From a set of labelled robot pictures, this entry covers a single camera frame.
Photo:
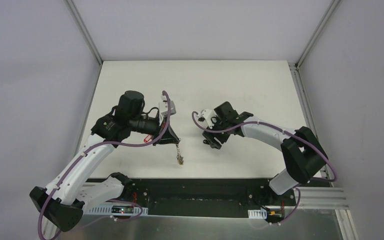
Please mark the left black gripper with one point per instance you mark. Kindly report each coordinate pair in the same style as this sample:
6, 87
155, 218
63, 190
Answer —
162, 131

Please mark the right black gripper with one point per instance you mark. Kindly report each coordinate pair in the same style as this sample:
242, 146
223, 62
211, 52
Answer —
219, 127

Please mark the keyring with keys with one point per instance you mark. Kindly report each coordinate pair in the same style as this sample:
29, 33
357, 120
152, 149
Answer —
179, 157

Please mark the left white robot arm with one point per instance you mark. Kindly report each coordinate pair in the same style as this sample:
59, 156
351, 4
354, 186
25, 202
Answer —
63, 201

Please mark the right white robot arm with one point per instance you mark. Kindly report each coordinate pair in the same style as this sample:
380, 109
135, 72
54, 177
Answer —
302, 153

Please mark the red tag key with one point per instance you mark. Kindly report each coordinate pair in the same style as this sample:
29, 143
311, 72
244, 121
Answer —
148, 138

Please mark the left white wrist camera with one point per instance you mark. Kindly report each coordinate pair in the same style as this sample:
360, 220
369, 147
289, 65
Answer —
164, 109

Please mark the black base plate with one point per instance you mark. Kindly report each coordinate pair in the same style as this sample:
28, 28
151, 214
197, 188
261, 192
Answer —
205, 197

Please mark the left white cable duct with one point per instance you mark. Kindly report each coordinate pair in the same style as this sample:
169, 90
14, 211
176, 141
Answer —
118, 210

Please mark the white cable duct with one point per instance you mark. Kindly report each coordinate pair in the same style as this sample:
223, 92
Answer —
257, 214
118, 210

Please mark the right white cable duct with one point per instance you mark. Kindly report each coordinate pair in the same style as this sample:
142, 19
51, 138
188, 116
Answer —
257, 214

